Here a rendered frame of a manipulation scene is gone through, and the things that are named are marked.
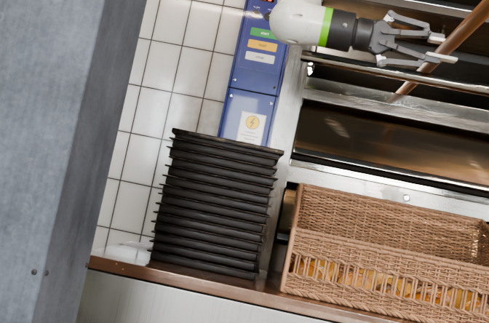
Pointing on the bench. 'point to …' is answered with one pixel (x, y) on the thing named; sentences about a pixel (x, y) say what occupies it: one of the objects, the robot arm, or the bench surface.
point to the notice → (251, 128)
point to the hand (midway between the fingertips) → (442, 49)
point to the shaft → (476, 17)
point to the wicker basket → (387, 255)
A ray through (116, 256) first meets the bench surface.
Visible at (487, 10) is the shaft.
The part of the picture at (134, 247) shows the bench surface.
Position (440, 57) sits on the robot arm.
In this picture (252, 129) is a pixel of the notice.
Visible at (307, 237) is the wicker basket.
